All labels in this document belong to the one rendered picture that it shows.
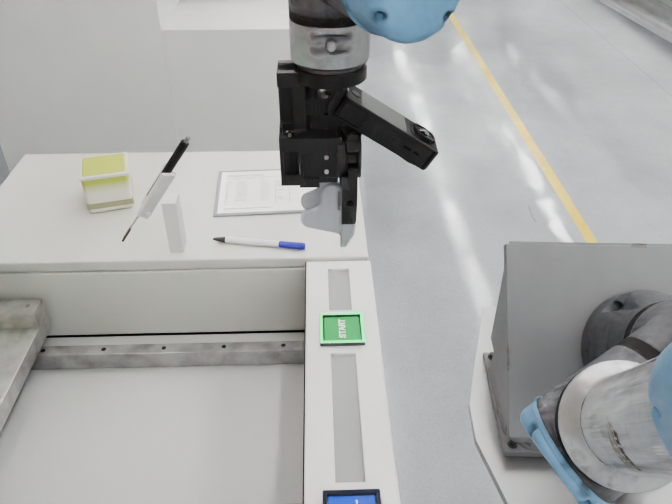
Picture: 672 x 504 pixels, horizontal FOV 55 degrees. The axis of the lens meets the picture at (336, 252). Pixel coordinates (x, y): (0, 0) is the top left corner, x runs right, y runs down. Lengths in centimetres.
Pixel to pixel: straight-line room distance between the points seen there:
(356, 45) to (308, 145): 11
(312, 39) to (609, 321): 49
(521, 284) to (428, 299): 153
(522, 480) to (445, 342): 138
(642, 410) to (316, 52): 39
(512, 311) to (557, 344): 7
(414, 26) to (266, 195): 65
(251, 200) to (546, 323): 50
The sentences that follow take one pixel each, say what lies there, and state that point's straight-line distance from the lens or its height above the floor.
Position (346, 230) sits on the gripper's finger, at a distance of 69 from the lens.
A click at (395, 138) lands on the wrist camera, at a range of 64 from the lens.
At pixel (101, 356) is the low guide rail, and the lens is 101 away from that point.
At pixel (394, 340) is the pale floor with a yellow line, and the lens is 221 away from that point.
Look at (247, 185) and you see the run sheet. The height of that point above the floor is 97.
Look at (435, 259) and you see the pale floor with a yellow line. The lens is 259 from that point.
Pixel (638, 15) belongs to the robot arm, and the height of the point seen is 140.
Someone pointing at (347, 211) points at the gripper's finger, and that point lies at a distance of 67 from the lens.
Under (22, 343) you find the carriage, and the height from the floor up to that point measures 88.
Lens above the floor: 152
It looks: 36 degrees down
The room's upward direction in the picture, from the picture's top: straight up
